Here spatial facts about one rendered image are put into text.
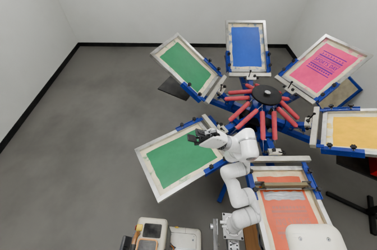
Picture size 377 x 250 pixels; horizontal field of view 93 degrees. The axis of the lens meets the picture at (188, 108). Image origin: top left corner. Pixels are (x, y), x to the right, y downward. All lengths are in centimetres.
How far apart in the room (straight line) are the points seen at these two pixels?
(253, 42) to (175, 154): 193
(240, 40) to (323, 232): 250
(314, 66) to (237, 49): 101
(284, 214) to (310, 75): 170
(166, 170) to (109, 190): 130
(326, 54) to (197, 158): 213
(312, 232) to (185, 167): 130
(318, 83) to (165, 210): 252
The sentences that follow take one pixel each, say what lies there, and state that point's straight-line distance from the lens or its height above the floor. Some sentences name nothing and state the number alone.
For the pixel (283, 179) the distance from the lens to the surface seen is 203.
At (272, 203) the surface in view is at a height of 96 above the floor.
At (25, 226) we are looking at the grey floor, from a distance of 332.
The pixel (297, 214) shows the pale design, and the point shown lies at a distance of 197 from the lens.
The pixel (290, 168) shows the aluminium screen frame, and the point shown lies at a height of 99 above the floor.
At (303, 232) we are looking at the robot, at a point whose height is 200.
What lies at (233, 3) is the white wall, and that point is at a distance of 505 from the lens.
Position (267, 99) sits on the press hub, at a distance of 206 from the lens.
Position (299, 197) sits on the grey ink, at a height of 96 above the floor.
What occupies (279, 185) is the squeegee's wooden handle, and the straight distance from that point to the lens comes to 187.
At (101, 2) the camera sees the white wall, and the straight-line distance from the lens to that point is 528.
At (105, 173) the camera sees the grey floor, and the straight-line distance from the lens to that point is 309.
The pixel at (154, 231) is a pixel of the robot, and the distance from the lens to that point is 177.
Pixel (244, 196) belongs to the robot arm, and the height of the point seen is 150.
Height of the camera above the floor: 265
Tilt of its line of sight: 49 degrees down
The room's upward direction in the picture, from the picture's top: 2 degrees clockwise
